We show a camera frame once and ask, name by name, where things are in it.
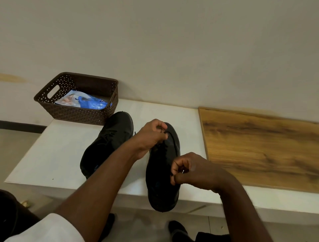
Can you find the person's right hand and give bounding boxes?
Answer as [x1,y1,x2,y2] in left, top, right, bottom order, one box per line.
[170,152,226,194]

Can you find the person's left hand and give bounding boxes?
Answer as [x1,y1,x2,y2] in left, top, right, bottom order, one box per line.
[131,119,169,161]

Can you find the black leather shoe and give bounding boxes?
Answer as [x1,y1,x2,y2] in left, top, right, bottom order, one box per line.
[145,122,181,213]
[79,111,135,180]

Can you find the person's left forearm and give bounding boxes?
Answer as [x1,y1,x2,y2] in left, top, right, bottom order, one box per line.
[54,138,143,234]

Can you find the person's right forearm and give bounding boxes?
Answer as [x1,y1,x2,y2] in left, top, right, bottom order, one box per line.
[214,173,274,242]

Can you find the person's black worn shoe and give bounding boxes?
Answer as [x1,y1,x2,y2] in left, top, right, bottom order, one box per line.
[168,220,189,242]
[98,213,116,242]

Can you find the person's dark trousers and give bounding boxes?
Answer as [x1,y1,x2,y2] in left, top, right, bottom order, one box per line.
[195,231,232,242]

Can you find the person's white shirt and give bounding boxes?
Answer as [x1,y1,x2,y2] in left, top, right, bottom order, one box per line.
[3,213,86,242]

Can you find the wooden board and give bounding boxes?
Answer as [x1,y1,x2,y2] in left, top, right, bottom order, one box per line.
[198,106,319,195]

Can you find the blue and white plastic packet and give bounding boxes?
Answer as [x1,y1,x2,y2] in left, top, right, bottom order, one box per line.
[54,89,113,110]

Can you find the brown perforated plastic basket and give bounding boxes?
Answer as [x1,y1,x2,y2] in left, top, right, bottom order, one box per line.
[34,72,119,126]

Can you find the black bucket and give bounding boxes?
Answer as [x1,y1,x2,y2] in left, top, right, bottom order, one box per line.
[0,189,42,242]

